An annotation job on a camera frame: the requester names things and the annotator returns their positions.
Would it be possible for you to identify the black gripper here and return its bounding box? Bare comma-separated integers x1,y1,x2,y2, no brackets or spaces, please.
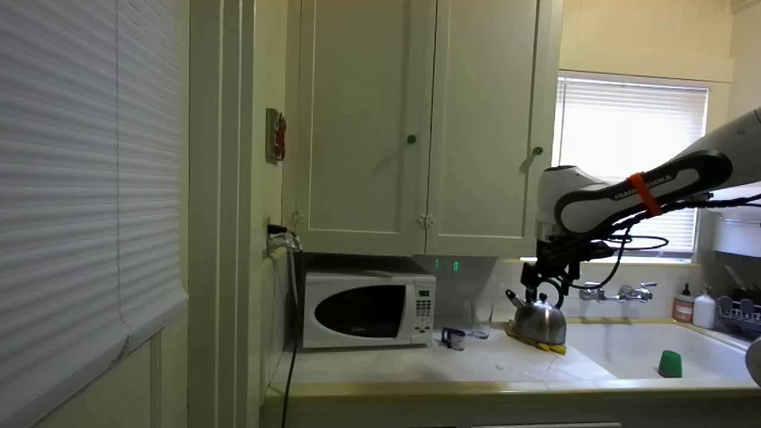
518,232,618,309

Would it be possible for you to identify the cream counter base cabinet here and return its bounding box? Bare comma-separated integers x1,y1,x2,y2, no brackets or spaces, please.
259,384,761,428

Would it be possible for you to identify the cream panel door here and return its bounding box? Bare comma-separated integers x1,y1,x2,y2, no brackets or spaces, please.
30,304,192,428

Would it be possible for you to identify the white door blind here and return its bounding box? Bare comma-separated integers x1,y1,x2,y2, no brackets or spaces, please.
0,0,192,428

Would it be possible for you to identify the yellow sponge cloth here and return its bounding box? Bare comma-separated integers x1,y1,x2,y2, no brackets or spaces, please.
507,323,571,358

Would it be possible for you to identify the clear drinking glass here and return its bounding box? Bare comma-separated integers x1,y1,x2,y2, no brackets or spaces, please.
468,303,496,343

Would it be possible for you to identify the chrome sink faucet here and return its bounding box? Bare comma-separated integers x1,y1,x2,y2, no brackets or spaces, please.
576,278,660,307

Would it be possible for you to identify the white kitchen sink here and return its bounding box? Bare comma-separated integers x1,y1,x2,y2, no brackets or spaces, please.
563,320,761,387

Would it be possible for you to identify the small dark cup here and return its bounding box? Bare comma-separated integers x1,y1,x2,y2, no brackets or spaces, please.
439,323,468,355

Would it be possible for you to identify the brown soap bottle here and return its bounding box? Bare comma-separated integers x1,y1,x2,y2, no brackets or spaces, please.
671,282,697,327

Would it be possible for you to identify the green plastic cup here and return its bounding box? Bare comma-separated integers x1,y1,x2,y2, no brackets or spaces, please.
654,348,684,381

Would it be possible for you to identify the white plastic bottle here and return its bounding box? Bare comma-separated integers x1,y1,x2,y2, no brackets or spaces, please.
691,289,719,333

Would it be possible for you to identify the white kitchen window blind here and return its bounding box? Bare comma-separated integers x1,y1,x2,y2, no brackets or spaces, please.
550,71,710,260

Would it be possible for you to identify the white microwave oven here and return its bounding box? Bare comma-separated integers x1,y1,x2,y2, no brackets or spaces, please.
299,267,439,353

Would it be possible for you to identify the dark dish rack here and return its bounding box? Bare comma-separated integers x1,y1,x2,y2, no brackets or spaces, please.
710,290,761,346

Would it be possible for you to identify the steel kettle with black handle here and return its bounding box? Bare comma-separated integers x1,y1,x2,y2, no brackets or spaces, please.
503,289,571,348

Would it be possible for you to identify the orange strap on arm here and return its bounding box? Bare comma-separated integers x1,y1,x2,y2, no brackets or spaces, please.
628,172,665,217

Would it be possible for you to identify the black power cord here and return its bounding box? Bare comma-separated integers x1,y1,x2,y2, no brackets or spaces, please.
276,235,304,428

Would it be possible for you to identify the wall outlet with plug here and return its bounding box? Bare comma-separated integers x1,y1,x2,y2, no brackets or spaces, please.
264,221,303,263

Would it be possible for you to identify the cream wall cabinet body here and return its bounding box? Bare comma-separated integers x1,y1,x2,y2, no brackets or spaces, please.
283,0,568,263

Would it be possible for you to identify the small red wall picture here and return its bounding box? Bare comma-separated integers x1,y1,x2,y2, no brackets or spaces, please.
264,108,289,166

